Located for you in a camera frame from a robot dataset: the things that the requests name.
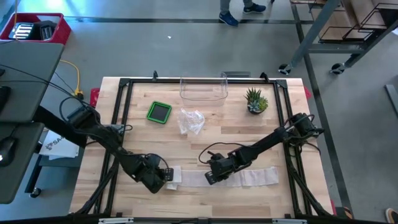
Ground clear plastic bag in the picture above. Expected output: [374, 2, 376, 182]
[177, 108, 206, 136]

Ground grey desk top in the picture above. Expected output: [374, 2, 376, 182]
[0, 40, 65, 124]
[0, 122, 45, 205]

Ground black toaster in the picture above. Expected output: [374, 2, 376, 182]
[32, 20, 58, 41]

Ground potted succulent plant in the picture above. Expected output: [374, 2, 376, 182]
[244, 86, 269, 115]

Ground white printed paper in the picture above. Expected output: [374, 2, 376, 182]
[39, 129, 81, 161]

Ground clear plastic bin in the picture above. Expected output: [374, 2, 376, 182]
[179, 72, 229, 107]

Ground grey metal bar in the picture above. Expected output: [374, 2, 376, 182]
[384, 83, 398, 118]

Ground black left base cable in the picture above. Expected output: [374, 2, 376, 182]
[58, 96, 82, 123]

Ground brown cardboard boxes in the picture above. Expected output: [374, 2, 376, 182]
[309, 0, 398, 41]

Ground silver metal bracket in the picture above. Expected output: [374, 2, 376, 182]
[272, 218, 307, 224]
[98, 217, 134, 224]

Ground white elastic bandage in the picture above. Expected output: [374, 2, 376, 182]
[166, 166, 280, 190]

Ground red plastic crate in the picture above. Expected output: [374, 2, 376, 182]
[0, 12, 72, 46]

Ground black wire rack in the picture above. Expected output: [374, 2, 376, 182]
[317, 2, 398, 44]

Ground yellow floor cable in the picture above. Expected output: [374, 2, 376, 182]
[58, 58, 85, 100]

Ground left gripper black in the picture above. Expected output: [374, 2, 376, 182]
[132, 154, 169, 194]

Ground black desk cable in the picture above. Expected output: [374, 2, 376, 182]
[0, 63, 91, 106]

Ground green container lid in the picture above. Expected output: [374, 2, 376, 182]
[146, 100, 173, 124]

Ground black diagonal strut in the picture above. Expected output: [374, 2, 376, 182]
[32, 105, 88, 149]

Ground black desk leg with caster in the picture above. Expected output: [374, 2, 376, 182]
[24, 154, 44, 198]

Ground black computer mouse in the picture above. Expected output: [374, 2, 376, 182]
[0, 136, 18, 167]

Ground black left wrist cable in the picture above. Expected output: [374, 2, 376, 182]
[146, 153, 170, 170]

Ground grey metal cart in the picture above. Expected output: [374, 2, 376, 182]
[277, 0, 398, 76]

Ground silver slotted appliance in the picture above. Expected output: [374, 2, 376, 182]
[8, 22, 35, 40]

